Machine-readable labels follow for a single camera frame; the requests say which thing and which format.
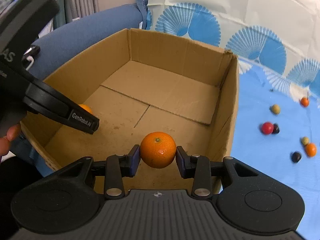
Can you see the person's left hand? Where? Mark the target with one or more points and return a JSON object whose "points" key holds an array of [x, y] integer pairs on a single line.
{"points": [[5, 142]]}

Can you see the dark purple fruit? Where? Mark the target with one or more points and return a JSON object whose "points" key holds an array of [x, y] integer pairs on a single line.
{"points": [[276, 129], [296, 157]]}

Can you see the beige round fruit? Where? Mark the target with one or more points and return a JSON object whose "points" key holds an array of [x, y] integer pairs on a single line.
{"points": [[275, 109], [304, 141]]}

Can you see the red round fruit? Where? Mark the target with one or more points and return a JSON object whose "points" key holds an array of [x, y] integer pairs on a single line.
{"points": [[267, 128]]}

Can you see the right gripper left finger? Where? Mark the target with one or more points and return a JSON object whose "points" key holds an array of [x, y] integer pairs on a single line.
{"points": [[115, 168]]}

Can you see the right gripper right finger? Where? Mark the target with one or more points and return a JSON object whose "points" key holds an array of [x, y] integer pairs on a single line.
{"points": [[201, 170]]}

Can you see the blue fan-patterned bed sheet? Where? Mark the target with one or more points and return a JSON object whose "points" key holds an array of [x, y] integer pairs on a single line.
{"points": [[277, 44]]}

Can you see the small orange mandarin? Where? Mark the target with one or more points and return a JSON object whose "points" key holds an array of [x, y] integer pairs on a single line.
{"points": [[310, 149]]}

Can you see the small orange with stem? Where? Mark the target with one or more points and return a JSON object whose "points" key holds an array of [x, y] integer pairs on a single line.
{"points": [[304, 101]]}

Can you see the blue sofa armrest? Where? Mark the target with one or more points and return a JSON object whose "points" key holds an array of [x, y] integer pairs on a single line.
{"points": [[67, 41]]}

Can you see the large orange mandarin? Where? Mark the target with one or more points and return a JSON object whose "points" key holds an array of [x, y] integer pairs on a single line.
{"points": [[158, 149]]}

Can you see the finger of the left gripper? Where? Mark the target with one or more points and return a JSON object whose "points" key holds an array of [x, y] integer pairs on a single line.
{"points": [[43, 99]]}

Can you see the brown cardboard box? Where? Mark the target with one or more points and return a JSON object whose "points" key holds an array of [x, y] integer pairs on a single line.
{"points": [[137, 82]]}

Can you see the orange mandarin in box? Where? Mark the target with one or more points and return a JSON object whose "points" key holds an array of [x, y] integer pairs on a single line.
{"points": [[86, 107]]}

